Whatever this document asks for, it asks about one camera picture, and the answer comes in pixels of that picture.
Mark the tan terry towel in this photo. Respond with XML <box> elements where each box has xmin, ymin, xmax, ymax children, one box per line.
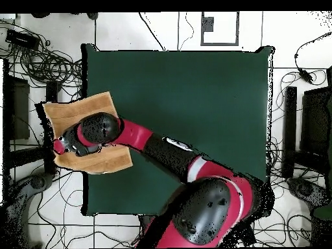
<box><xmin>42</xmin><ymin>91</ymin><xmax>134</xmax><ymax>175</ymax></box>

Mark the dark flat panel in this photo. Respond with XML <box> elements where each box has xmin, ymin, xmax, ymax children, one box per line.
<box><xmin>9</xmin><ymin>76</ymin><xmax>31</xmax><ymax>141</ymax></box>
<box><xmin>300</xmin><ymin>86</ymin><xmax>332</xmax><ymax>156</ymax></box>

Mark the dark stand foot with knob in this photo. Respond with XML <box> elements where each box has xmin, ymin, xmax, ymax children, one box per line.
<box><xmin>6</xmin><ymin>172</ymin><xmax>55</xmax><ymax>248</ymax></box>
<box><xmin>286</xmin><ymin>177</ymin><xmax>329</xmax><ymax>208</ymax></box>

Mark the black electronics box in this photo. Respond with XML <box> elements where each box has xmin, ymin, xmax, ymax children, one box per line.
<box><xmin>5</xmin><ymin>29</ymin><xmax>42</xmax><ymax>51</ymax></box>

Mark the dark green table cloth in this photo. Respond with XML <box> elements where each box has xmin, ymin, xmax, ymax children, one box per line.
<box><xmin>80</xmin><ymin>43</ymin><xmax>275</xmax><ymax>217</ymax></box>

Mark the dark grey square plate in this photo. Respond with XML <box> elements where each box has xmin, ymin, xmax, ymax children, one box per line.
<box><xmin>202</xmin><ymin>16</ymin><xmax>215</xmax><ymax>32</ymax></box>

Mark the black cable tangle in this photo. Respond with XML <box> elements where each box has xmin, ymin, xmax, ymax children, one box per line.
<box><xmin>0</xmin><ymin>20</ymin><xmax>84</xmax><ymax>89</ymax></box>

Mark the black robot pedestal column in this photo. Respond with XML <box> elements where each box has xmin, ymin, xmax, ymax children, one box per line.
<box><xmin>138</xmin><ymin>214</ymin><xmax>157</xmax><ymax>235</ymax></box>

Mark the grey square floor frame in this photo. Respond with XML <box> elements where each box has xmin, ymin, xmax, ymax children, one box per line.
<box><xmin>200</xmin><ymin>11</ymin><xmax>240</xmax><ymax>47</ymax></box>

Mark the black power adapter with cable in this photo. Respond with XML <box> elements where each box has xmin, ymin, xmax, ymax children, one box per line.
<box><xmin>293</xmin><ymin>31</ymin><xmax>332</xmax><ymax>85</ymax></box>

